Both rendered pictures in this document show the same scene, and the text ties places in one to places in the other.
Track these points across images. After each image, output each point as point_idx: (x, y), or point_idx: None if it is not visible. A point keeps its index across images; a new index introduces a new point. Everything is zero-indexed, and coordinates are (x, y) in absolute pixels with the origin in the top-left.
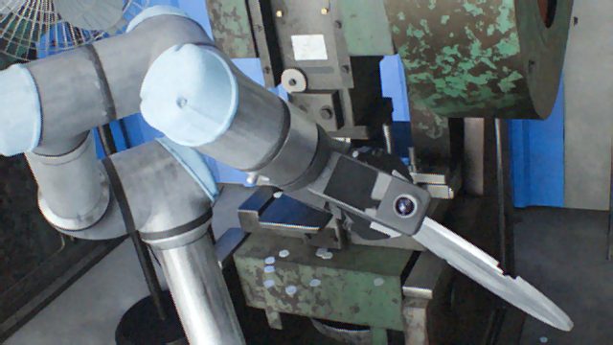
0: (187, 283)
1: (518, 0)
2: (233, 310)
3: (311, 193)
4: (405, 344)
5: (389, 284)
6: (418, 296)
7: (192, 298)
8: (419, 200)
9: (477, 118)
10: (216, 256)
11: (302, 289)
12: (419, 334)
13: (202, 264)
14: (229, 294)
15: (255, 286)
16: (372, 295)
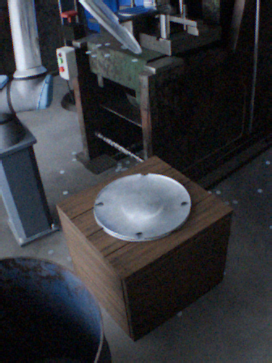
0: (14, 17)
1: None
2: (35, 37)
3: None
4: (140, 98)
5: (142, 65)
6: (149, 71)
7: (14, 25)
8: None
9: (240, 7)
10: (80, 40)
11: (110, 64)
12: (145, 92)
13: (22, 10)
14: (82, 62)
15: (94, 60)
16: (136, 70)
